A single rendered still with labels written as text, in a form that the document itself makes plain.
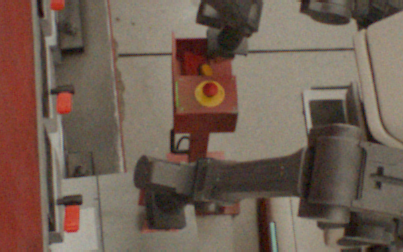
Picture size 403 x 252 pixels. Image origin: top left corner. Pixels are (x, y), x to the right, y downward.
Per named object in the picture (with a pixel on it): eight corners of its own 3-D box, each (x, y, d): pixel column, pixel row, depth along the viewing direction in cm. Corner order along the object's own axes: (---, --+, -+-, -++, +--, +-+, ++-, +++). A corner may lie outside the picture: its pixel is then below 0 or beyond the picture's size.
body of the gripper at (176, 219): (150, 228, 128) (171, 214, 122) (144, 175, 132) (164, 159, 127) (181, 230, 131) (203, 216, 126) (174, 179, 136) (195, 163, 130)
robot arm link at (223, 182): (362, 225, 81) (374, 131, 83) (318, 216, 79) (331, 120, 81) (217, 217, 121) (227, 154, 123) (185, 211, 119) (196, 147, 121)
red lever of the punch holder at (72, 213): (80, 224, 106) (81, 191, 115) (52, 227, 106) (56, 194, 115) (82, 234, 107) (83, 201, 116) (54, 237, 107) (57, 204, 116)
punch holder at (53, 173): (65, 245, 120) (51, 213, 105) (13, 252, 119) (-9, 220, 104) (60, 163, 126) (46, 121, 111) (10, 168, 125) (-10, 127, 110)
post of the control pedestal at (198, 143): (203, 182, 239) (213, 108, 190) (187, 183, 238) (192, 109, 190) (203, 167, 241) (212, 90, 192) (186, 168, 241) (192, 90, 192)
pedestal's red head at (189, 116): (235, 133, 187) (241, 101, 171) (173, 134, 186) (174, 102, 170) (230, 66, 196) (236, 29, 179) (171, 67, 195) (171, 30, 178)
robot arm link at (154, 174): (223, 213, 117) (231, 161, 118) (161, 201, 111) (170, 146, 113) (187, 210, 127) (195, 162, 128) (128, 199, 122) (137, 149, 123)
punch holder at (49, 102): (58, 137, 128) (44, 93, 113) (10, 142, 127) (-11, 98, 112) (54, 64, 134) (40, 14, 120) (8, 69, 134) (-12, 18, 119)
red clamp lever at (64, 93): (72, 104, 115) (73, 82, 124) (46, 107, 115) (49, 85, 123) (73, 114, 116) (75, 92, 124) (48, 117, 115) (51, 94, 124)
